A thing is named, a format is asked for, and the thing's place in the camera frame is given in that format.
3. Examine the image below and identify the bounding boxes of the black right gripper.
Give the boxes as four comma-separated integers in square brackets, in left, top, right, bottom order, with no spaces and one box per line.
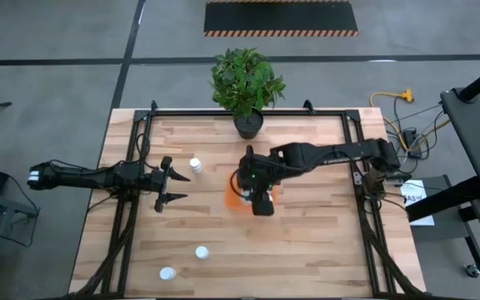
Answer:
[237,144,283,197]

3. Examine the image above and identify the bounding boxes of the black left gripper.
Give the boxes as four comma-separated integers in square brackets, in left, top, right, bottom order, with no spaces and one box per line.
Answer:
[153,155,192,213]

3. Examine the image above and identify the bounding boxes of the orange plastic basket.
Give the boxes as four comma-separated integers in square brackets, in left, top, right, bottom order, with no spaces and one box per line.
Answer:
[224,172,278,212]

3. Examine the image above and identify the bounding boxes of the black plant pot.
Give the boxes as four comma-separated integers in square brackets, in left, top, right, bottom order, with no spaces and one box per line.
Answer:
[233,108,265,141]

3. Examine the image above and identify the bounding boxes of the green leafy plant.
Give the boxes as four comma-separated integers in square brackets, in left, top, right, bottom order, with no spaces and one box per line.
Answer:
[210,47,287,120]

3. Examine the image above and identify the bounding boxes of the black power strip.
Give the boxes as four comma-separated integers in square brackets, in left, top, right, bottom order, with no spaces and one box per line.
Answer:
[402,127,423,159]

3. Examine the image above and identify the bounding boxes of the black hazard-striped floor mat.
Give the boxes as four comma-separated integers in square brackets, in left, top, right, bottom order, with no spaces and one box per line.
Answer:
[203,0,360,38]

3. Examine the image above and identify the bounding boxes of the white paper sheet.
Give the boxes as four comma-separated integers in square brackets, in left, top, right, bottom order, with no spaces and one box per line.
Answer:
[400,178,436,228]

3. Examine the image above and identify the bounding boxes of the black caster wheel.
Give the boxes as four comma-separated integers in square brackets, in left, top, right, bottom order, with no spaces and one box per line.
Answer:
[463,262,480,279]

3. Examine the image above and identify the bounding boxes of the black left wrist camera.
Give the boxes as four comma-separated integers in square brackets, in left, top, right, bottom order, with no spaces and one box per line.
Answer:
[147,170,163,193]

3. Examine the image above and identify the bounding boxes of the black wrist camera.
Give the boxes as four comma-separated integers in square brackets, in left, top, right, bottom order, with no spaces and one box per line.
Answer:
[147,170,163,193]
[251,192,275,217]

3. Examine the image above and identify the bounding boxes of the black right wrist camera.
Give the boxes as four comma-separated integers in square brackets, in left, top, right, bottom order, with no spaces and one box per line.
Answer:
[251,192,275,217]

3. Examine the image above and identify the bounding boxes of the black cable loop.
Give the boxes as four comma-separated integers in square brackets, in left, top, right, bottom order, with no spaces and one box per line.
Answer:
[133,132,160,172]

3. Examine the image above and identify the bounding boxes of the black aluminium frame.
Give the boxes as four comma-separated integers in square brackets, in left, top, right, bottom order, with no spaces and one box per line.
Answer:
[68,99,428,300]

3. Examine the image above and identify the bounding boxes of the yellow extension cord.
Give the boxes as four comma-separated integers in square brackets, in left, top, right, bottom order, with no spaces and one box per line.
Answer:
[368,88,415,153]

